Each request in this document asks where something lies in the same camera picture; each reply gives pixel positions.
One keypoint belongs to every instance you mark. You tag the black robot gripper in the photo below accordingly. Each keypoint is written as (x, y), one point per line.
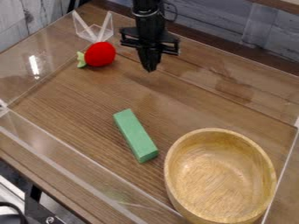
(149, 38)

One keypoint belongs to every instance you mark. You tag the red plush strawberry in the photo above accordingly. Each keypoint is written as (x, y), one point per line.
(99, 55)

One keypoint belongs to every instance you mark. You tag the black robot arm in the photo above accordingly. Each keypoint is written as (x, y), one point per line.
(147, 8)

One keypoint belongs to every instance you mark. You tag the clear acrylic tray walls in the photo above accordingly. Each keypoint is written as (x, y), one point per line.
(59, 138)

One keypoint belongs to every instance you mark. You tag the green foam block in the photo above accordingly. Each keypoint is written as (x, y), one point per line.
(139, 141)

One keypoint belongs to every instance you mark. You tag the wooden bowl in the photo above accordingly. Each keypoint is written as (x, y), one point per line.
(219, 177)

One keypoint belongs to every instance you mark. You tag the clear acrylic corner bracket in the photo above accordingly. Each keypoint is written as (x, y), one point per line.
(93, 33)

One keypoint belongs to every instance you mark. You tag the black table leg bracket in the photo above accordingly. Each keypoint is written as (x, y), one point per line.
(36, 213)

